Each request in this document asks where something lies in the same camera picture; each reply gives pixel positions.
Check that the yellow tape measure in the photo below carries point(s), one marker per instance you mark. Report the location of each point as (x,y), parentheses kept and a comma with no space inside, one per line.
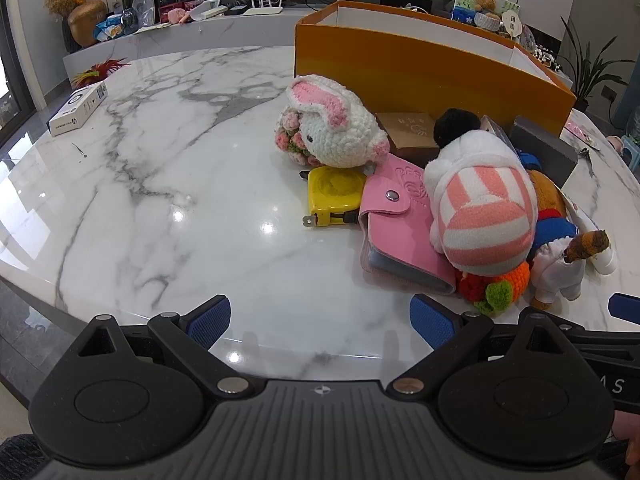
(332,190)

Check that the orange cardboard box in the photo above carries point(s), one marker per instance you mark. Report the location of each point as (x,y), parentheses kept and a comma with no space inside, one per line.
(425,75)

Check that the metal nail clipper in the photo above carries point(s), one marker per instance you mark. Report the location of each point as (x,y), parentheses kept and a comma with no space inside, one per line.
(587,157)

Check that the pink striped white plush toy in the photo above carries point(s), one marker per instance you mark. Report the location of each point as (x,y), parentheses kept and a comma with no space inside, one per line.
(480,210)

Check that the small teddy bear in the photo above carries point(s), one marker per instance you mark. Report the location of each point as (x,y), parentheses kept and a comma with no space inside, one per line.
(486,2)

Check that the small metal pin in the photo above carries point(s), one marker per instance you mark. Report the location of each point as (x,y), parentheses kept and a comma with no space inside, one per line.
(79,150)

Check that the grey box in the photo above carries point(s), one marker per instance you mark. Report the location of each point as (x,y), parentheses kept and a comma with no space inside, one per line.
(540,145)

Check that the cluster of small ornaments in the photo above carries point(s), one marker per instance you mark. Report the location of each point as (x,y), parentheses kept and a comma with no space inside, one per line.
(547,57)

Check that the pink printed card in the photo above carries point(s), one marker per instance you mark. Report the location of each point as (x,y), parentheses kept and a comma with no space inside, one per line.
(582,135)

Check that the small brown box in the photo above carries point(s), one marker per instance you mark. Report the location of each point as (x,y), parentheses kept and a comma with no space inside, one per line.
(405,135)

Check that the white printed carton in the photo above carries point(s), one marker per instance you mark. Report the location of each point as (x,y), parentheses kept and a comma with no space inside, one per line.
(75,110)

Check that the pink card holder wallet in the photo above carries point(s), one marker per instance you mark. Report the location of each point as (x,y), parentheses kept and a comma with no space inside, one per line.
(400,230)

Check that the potted long-leaf plant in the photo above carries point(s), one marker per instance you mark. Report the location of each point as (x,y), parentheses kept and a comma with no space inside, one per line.
(590,65)

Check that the brown bear plush blue clothes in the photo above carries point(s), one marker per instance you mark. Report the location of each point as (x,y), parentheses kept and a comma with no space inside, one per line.
(555,270)

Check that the pink and green stools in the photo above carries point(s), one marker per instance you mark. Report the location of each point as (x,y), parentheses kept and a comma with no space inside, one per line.
(627,152)

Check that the white crochet rabbit with flowers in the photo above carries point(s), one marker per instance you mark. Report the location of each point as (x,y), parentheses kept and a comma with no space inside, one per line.
(345,135)

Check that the white marble cabinet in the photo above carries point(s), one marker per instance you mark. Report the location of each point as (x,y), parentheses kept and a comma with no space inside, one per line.
(200,40)

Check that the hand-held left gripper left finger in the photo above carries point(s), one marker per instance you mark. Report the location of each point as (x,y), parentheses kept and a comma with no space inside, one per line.
(210,317)

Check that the round white sign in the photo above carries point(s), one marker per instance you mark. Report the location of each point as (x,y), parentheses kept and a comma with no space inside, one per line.
(511,22)

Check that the orange crochet carrot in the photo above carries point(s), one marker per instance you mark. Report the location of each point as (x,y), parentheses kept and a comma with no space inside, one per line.
(515,277)

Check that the blue snack packets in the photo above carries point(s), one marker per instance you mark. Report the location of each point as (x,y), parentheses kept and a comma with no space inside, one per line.
(110,27)

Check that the person's right hand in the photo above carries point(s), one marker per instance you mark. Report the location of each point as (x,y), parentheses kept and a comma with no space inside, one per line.
(631,425)

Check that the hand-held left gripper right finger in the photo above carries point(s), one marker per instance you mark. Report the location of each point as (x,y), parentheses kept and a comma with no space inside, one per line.
(432,320)

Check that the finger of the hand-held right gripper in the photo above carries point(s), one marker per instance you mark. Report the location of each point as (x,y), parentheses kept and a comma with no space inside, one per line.
(626,305)

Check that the dark cloth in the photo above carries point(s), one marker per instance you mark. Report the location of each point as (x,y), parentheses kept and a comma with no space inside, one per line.
(20,455)

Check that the white flat device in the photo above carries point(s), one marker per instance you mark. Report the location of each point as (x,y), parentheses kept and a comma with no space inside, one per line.
(207,10)

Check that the red green feather decoration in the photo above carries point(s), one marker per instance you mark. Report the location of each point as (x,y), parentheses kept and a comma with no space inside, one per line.
(97,72)

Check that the white patterned basket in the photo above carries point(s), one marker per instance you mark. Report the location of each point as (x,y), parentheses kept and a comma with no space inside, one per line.
(486,21)

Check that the golden vase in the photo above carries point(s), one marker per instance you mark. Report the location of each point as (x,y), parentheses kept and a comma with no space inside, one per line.
(87,22)

